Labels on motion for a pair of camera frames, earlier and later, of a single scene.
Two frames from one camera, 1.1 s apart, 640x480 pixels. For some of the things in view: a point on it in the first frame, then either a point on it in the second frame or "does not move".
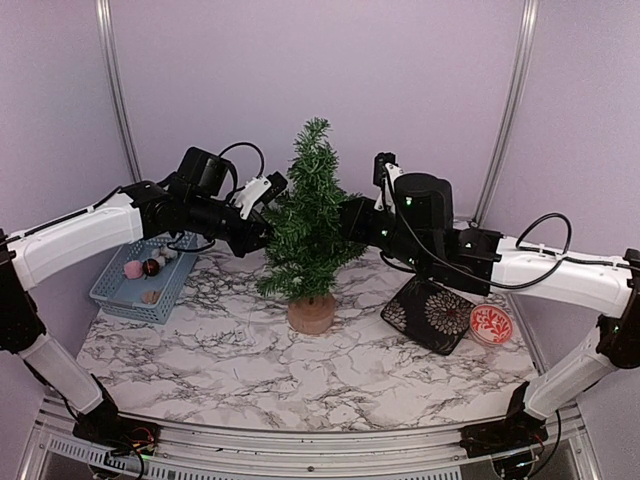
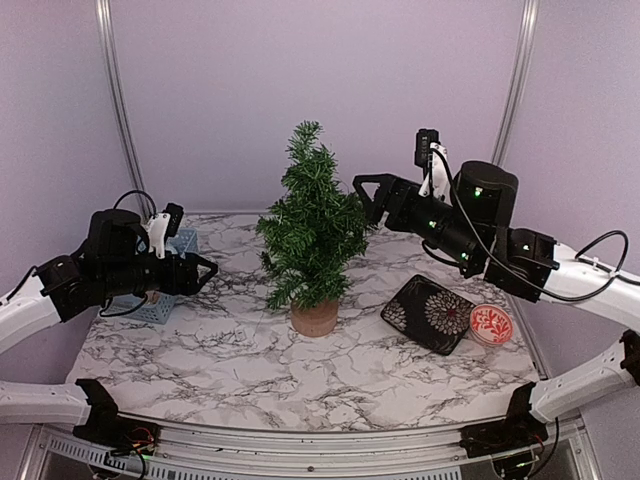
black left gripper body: (203, 216) -> (168, 283)
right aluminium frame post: (507, 132) does not move
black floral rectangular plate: (432, 315) does not move
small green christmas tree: (306, 235) does not move
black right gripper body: (404, 246) -> (455, 237)
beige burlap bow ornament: (150, 297) does not move
